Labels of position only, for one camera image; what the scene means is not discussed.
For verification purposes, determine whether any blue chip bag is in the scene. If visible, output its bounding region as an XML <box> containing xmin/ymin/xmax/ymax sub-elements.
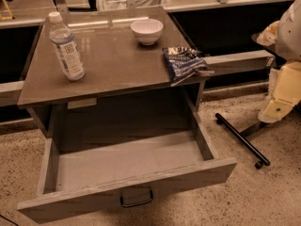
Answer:
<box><xmin>162</xmin><ymin>46</ymin><xmax>214</xmax><ymax>86</ymax></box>

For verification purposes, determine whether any black drawer handle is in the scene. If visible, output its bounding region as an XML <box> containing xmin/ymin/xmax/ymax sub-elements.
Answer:
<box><xmin>119</xmin><ymin>188</ymin><xmax>153</xmax><ymax>208</ymax></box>

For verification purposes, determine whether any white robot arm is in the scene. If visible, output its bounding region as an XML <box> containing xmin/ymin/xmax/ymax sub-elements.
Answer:
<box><xmin>256</xmin><ymin>0</ymin><xmax>301</xmax><ymax>123</ymax></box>

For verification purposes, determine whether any grey rail beam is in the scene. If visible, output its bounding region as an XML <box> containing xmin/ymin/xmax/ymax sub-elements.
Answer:
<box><xmin>205</xmin><ymin>50</ymin><xmax>276</xmax><ymax>76</ymax></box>

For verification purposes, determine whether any white ceramic bowl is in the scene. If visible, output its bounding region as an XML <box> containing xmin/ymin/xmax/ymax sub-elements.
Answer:
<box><xmin>131</xmin><ymin>19</ymin><xmax>164</xmax><ymax>45</ymax></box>

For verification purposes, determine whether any open grey top drawer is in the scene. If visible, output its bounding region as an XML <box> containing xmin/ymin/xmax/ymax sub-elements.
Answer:
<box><xmin>18</xmin><ymin>110</ymin><xmax>236</xmax><ymax>223</ymax></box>

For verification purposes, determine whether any clear plastic water bottle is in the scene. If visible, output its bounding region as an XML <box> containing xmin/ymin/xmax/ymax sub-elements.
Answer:
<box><xmin>49</xmin><ymin>11</ymin><xmax>85</xmax><ymax>81</ymax></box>

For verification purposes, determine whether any grey cabinet with top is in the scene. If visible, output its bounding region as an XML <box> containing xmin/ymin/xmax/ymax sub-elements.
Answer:
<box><xmin>17</xmin><ymin>6</ymin><xmax>208</xmax><ymax>139</ymax></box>

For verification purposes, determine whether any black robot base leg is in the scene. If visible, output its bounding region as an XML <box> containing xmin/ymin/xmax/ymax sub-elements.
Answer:
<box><xmin>215</xmin><ymin>113</ymin><xmax>271</xmax><ymax>169</ymax></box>

